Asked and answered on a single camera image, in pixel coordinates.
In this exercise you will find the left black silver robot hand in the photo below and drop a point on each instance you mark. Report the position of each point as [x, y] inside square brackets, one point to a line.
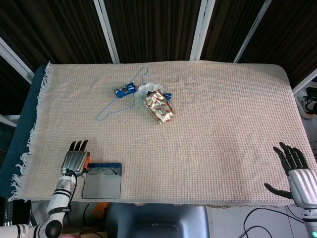
[74, 162]

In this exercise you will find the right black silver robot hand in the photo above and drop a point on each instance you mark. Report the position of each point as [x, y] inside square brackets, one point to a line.
[303, 186]

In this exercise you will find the thin black-framed eyeglasses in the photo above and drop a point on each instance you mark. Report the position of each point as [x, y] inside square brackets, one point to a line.
[106, 171]

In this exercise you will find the blue rectangular box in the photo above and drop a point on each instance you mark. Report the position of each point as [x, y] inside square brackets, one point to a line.
[101, 188]

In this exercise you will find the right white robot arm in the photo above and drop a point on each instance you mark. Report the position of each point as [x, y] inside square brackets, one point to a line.
[310, 220]

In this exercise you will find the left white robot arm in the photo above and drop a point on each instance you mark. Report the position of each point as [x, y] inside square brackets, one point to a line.
[60, 198]

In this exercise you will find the orange object under table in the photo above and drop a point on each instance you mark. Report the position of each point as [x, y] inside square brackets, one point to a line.
[101, 209]

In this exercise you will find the brown cardboard box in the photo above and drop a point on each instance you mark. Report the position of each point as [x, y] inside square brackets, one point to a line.
[94, 234]

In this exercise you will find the white black sneaker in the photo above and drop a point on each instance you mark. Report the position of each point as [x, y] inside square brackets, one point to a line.
[305, 104]

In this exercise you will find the blue cookie packet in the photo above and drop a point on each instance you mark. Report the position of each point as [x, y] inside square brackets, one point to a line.
[123, 91]

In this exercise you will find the white flower shaped dish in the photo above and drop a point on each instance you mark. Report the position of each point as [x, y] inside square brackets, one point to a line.
[142, 93]

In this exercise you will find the gold foil snack bag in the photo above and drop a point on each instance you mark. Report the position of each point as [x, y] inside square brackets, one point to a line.
[159, 109]

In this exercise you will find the beige waffle weave cloth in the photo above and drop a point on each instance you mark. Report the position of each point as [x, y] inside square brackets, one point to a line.
[198, 136]

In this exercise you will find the white partition frame post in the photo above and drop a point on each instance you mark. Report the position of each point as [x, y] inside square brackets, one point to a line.
[106, 32]
[15, 58]
[250, 34]
[201, 32]
[305, 84]

